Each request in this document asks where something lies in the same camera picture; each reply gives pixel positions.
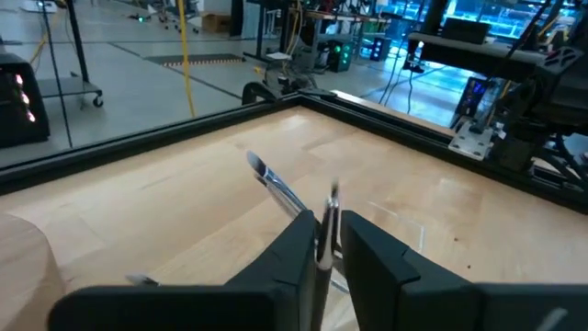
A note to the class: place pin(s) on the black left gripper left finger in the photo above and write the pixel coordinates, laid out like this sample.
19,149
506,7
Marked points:
206,308

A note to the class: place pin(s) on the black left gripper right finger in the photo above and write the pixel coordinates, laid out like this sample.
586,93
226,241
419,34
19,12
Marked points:
436,308

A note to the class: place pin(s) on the black makeup brush silver ferrule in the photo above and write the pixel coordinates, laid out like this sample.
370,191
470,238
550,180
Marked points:
140,279
327,239
275,184

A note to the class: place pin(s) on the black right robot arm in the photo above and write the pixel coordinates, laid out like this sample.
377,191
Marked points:
551,101

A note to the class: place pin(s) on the black table edge rim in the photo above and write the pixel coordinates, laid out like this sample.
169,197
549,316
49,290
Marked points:
138,144

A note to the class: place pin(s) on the black workbench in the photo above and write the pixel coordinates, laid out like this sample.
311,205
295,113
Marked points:
473,53

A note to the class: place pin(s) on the computer tower green lights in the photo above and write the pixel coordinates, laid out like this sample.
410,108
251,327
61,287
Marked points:
341,56

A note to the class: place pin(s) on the black rolling stand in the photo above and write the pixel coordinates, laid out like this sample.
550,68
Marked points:
80,60

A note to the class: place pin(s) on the black box red lights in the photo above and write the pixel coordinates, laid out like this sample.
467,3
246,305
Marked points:
18,101

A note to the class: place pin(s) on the cardboard box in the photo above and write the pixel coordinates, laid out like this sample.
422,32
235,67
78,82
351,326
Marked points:
217,23

